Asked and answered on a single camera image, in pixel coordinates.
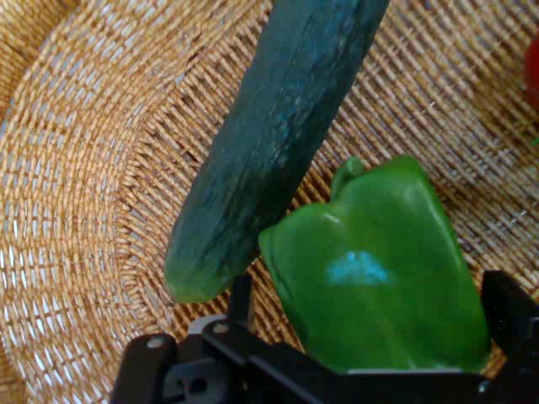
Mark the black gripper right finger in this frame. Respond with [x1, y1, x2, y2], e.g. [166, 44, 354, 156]
[481, 268, 539, 382]

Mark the green bell pepper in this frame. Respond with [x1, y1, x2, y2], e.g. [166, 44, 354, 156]
[258, 154, 492, 375]

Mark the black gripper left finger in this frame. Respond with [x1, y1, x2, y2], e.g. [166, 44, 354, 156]
[109, 273, 259, 404]

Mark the round wicker basket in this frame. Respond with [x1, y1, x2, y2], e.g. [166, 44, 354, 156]
[0, 0, 539, 404]

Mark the dark green cucumber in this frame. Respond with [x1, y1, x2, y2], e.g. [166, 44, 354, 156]
[163, 0, 391, 305]

